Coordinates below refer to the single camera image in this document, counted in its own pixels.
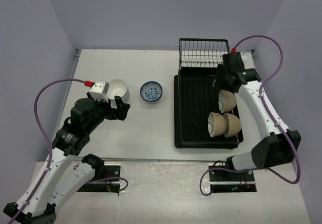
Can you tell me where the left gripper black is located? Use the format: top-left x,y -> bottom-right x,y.
86,91 -> 130,132

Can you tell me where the beige bowl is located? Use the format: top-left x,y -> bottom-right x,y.
208,112 -> 227,137
218,90 -> 236,113
223,113 -> 241,138

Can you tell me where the red patterned blue bowl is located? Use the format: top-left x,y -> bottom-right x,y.
139,83 -> 164,104

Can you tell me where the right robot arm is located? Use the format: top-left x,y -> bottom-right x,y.
214,52 -> 301,180

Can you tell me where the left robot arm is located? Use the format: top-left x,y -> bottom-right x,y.
4,96 -> 130,223

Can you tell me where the black drain tray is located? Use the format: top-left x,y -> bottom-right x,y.
174,67 -> 244,150

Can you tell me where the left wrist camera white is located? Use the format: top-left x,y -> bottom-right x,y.
85,81 -> 109,102

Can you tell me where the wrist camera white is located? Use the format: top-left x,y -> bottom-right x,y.
240,53 -> 247,64
85,81 -> 109,102

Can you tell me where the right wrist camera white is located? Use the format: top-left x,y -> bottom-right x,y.
240,53 -> 247,64

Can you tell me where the black wire dish rack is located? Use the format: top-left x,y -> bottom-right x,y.
179,38 -> 230,68

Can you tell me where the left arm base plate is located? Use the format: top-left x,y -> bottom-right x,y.
75,164 -> 121,192

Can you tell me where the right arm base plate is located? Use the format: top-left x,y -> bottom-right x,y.
209,170 -> 257,193

